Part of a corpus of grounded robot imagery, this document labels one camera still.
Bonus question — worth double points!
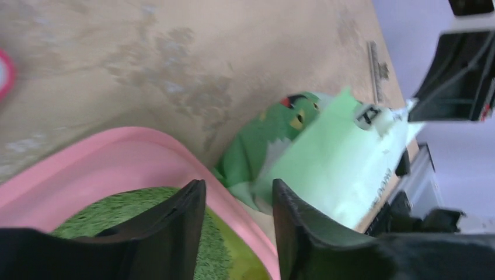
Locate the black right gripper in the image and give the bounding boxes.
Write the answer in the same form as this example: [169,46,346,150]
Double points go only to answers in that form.
[407,0,495,124]

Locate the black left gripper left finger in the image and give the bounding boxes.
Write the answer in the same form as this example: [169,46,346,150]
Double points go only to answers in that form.
[1,180,206,279]

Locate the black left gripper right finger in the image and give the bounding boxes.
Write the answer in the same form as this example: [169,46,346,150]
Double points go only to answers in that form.
[273,179,494,279]

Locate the pink green litter box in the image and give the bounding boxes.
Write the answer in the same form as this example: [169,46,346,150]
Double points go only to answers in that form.
[1,127,280,279]

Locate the green litter bag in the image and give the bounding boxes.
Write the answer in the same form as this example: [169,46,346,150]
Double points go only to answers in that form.
[212,89,423,229]

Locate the green fresh litter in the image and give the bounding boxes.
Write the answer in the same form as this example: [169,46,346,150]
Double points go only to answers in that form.
[51,187,232,280]

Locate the aluminium frame rails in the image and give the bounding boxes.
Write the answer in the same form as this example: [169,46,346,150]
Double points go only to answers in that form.
[387,143,444,218]

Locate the whiteboard with pink frame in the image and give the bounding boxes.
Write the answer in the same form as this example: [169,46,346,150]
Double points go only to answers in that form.
[1,49,17,100]

